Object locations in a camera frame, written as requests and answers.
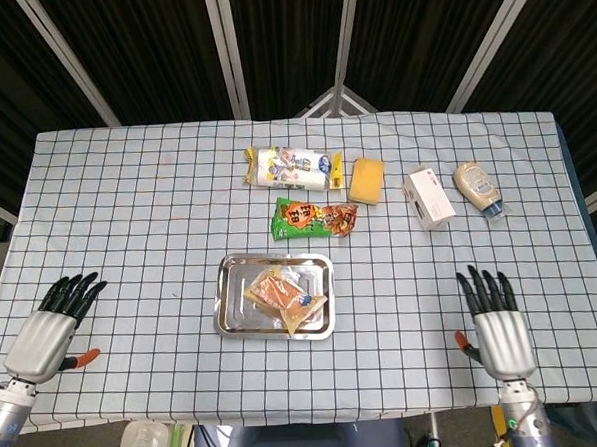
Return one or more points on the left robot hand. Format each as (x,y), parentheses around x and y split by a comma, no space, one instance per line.
(39,344)

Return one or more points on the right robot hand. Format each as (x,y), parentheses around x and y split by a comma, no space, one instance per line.
(502,340)

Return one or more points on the orange snack packet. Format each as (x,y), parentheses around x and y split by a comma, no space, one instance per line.
(285,298)

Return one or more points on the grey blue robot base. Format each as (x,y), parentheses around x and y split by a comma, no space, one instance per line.
(300,444)

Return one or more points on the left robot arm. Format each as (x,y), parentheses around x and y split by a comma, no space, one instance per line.
(5,414)

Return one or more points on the stainless steel tray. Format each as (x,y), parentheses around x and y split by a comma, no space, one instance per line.
(274,296)

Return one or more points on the blue checkered tablecloth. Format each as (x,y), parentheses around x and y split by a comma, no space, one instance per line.
(129,242)

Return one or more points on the white cardboard box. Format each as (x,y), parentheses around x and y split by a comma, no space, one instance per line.
(429,200)

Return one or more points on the mayonnaise squeeze bottle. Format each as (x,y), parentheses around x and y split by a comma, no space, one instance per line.
(478,184)

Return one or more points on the yellow sponge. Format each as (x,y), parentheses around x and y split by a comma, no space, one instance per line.
(367,181)

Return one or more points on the green snack packet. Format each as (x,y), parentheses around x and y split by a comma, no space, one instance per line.
(313,219)

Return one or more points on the white and yellow snack packet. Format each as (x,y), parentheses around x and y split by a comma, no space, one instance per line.
(293,167)

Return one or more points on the black folding screen with frame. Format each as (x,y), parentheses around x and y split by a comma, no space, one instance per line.
(289,49)

